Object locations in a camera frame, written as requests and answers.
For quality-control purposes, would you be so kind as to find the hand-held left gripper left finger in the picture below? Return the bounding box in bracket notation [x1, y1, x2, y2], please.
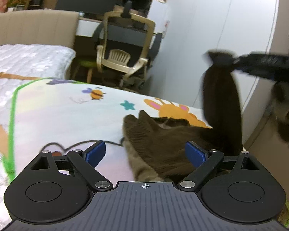
[30, 141, 113, 190]

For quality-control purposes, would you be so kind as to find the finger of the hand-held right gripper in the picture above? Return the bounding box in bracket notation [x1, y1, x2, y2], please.
[232, 52, 289, 78]

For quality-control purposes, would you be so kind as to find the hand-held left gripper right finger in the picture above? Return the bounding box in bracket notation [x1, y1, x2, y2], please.
[179, 141, 259, 193]

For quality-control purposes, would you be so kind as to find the brown dotted knitted cardigan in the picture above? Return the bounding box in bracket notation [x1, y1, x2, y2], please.
[123, 49, 244, 182]

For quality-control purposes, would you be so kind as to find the cartoon printed blanket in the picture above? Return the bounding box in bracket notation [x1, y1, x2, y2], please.
[0, 77, 289, 231]

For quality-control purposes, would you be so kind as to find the white wardrobe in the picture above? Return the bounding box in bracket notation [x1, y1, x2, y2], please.
[156, 0, 289, 150]

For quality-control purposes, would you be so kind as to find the green stool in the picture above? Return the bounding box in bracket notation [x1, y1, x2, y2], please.
[73, 58, 98, 83]

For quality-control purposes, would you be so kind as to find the white cabinet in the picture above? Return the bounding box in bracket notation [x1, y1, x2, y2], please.
[147, 0, 171, 54]

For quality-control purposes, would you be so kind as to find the beige mesh office chair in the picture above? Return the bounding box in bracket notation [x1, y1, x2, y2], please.
[92, 1, 163, 90]

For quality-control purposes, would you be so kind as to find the white quilted mattress pad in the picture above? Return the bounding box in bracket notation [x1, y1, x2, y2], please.
[0, 44, 76, 80]

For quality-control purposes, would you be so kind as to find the white desk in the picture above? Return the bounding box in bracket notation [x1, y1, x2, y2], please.
[75, 16, 159, 39]

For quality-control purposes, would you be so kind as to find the beige padded headboard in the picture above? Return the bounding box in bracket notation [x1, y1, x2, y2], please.
[0, 10, 80, 48]

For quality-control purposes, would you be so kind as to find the black computer monitor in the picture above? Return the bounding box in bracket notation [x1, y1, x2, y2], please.
[55, 0, 120, 16]

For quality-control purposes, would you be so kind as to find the black jar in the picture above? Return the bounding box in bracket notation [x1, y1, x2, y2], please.
[29, 0, 44, 10]

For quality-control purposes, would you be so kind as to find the potted plant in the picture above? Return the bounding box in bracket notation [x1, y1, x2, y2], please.
[8, 0, 31, 11]

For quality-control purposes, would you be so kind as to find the black cable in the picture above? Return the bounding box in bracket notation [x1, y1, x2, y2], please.
[42, 138, 126, 154]

